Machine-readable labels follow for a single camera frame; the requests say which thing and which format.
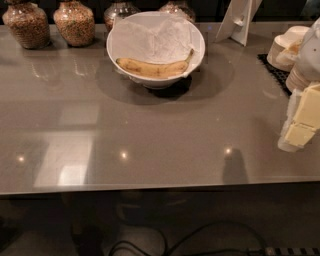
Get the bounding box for black cable under table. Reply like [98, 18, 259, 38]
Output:
[108, 220, 268, 256]

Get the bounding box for glass jar of cereal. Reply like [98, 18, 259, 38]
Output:
[53, 0, 95, 47]
[2, 0, 50, 49]

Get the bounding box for yellow banana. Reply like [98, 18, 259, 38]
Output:
[116, 49, 194, 79]

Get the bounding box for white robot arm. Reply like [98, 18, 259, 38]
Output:
[278, 18, 320, 152]

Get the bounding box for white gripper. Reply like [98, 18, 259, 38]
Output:
[278, 83, 320, 152]

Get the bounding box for black mesh mat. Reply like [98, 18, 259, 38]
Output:
[257, 54, 291, 96]

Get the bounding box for white paper napkin in bowl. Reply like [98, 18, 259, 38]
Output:
[107, 12, 203, 63]

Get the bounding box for white stand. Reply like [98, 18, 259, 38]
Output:
[215, 0, 262, 46]

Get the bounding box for glass jar of cereal far left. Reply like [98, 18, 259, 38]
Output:
[2, 0, 50, 49]

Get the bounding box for white bowl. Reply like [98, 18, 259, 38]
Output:
[106, 11, 206, 89]

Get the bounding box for glass jar behind bowl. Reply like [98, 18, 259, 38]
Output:
[103, 0, 140, 31]
[159, 0, 196, 23]

